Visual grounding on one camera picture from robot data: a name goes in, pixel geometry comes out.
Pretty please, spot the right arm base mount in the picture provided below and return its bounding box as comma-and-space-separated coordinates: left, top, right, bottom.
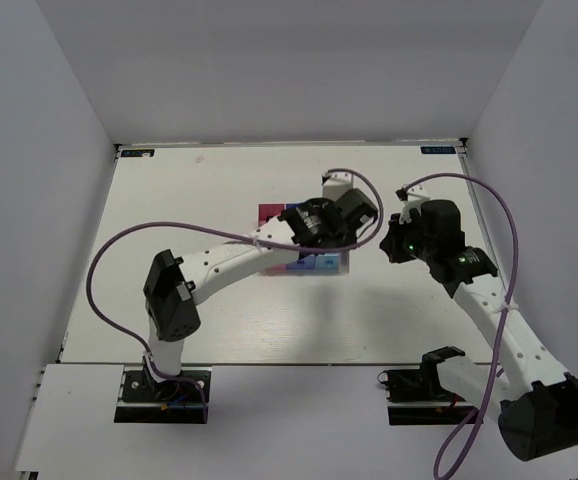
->
376, 368, 473, 426

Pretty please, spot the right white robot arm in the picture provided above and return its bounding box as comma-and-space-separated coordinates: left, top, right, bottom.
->
380, 198, 578, 461

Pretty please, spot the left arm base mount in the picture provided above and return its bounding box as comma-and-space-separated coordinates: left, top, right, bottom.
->
114, 368, 212, 424

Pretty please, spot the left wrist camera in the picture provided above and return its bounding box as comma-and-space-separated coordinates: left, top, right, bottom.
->
321, 172, 354, 201

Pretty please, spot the right blue table label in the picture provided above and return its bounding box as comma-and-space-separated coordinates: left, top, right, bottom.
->
420, 145, 456, 155

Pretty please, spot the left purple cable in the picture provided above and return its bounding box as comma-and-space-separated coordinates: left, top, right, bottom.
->
86, 168, 384, 424

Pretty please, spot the purple cable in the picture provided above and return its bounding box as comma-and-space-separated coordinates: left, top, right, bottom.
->
403, 173, 520, 480
86, 168, 384, 424

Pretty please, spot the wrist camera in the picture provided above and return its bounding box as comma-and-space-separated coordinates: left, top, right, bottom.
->
321, 172, 354, 201
396, 185, 430, 224

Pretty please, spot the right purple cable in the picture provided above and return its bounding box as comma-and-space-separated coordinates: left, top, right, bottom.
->
403, 173, 520, 480

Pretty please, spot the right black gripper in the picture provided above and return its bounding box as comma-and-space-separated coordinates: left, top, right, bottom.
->
380, 211, 437, 263

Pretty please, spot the light blue drawer box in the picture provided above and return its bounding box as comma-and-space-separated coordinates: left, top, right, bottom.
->
314, 252, 350, 275

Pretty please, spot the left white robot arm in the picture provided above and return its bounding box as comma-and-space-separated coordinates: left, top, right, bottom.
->
143, 188, 379, 399

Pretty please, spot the dark blue drawer box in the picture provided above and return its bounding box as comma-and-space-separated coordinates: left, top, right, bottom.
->
284, 202, 320, 276

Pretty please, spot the blue table label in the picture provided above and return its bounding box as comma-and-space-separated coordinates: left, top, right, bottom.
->
420, 145, 456, 155
120, 149, 155, 158

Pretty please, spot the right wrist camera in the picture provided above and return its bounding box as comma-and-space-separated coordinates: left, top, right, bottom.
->
396, 185, 430, 224

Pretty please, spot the pink drawer box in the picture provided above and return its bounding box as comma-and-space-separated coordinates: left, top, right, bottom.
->
257, 203, 287, 276

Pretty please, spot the left blue table label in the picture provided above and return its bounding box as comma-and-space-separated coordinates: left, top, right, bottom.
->
120, 149, 155, 158

